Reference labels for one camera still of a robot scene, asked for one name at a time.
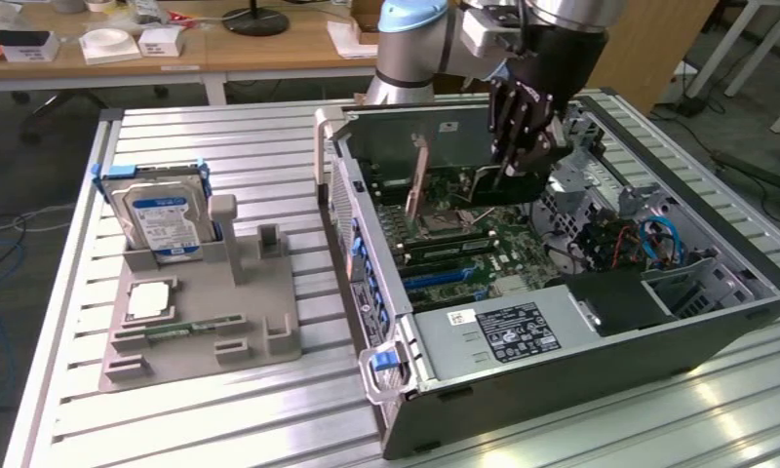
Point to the grey power supply unit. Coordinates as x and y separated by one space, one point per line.
468 351

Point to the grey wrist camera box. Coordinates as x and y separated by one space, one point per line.
484 34

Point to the copper socket cover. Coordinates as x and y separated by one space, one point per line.
417 180

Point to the green motherboard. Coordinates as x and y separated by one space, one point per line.
513 239

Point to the wooden desk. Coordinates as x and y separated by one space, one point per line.
233 53

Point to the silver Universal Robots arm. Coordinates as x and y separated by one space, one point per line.
409 49

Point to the small white labelled box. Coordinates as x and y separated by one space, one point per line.
161 43

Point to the blue expansion slot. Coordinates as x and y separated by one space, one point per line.
432 279

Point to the CPU socket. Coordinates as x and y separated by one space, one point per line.
443 222

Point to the wooden cabinet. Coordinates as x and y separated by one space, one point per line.
656 49

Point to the metal disk bay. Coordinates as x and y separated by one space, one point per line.
701 287

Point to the black round lamp base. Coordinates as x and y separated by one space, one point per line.
254 22

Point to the white box with black top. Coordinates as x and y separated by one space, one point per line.
25 46

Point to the black installed RAM stick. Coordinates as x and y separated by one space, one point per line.
448 242
455 252

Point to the black power adapter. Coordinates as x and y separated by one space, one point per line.
689 106

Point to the blue case latch tab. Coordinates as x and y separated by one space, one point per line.
382 362

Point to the green RAM stick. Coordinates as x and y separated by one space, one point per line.
178 329

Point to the hard disk in blue caddy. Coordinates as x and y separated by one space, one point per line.
158 219

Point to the brown cardboard box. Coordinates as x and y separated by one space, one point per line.
364 19

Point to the silver CPU chip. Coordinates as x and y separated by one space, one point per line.
149 300

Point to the grey plastic parts rack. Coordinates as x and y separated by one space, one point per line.
194 351

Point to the white tape dispenser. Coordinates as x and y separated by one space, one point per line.
106 46

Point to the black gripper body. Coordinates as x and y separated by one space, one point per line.
559 63

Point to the black open PC case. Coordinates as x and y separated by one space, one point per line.
559 390

